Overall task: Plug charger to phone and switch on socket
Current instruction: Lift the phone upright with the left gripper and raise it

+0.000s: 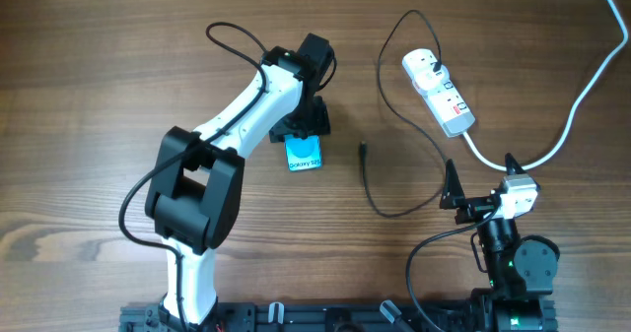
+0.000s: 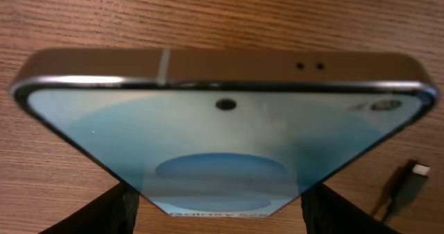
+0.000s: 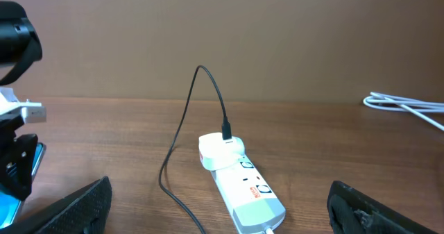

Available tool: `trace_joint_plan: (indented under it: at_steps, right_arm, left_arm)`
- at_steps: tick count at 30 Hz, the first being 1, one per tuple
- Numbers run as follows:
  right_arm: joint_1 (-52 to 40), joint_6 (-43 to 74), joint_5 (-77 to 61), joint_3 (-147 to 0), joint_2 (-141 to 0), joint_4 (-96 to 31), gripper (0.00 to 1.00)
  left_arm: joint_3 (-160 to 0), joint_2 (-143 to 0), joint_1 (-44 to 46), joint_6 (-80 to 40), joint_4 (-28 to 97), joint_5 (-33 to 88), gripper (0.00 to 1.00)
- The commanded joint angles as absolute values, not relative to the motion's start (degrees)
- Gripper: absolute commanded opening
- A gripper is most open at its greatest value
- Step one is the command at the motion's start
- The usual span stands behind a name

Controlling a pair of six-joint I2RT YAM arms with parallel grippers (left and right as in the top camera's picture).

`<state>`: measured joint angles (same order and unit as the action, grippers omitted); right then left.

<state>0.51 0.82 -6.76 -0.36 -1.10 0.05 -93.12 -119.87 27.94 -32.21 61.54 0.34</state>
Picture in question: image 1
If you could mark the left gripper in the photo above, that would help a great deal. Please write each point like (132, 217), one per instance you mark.
(318, 124)

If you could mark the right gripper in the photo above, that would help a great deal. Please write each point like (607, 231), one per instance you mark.
(454, 197)

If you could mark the blue Galaxy smartphone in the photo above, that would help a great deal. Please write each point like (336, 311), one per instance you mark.
(303, 154)

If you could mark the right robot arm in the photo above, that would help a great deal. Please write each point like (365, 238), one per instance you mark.
(520, 269)

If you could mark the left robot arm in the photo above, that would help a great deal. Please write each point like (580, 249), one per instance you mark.
(195, 201)

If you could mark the white USB charger plug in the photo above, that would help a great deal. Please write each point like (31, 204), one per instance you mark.
(428, 80)

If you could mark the white power strip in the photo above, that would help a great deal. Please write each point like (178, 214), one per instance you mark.
(446, 103)

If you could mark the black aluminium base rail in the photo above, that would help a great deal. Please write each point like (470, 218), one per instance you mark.
(340, 317)

